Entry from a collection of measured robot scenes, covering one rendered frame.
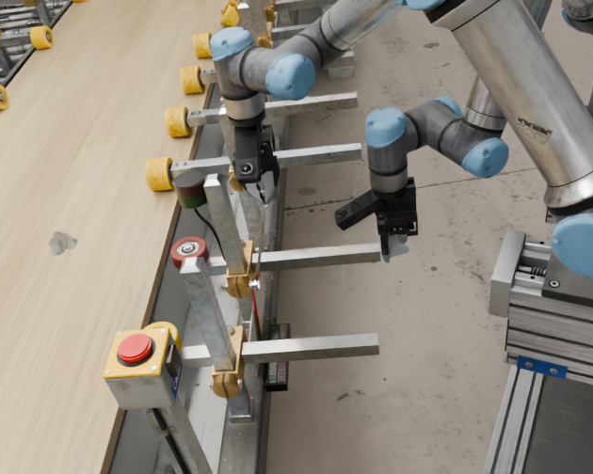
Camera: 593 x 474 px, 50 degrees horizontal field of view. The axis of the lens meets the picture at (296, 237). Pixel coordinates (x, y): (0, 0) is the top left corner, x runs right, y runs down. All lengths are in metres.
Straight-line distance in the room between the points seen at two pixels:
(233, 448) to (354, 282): 1.35
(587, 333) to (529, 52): 0.54
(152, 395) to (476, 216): 2.18
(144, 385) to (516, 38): 0.59
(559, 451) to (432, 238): 1.15
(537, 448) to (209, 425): 0.88
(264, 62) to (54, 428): 0.71
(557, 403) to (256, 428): 0.94
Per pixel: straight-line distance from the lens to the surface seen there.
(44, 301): 1.45
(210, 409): 1.47
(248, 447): 1.30
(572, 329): 1.18
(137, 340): 0.79
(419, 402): 2.17
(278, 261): 1.40
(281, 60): 1.08
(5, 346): 1.40
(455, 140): 1.18
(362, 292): 2.49
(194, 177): 1.25
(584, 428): 1.92
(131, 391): 0.81
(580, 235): 0.86
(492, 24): 0.81
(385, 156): 1.20
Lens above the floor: 1.79
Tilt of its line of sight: 40 degrees down
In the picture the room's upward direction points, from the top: 11 degrees counter-clockwise
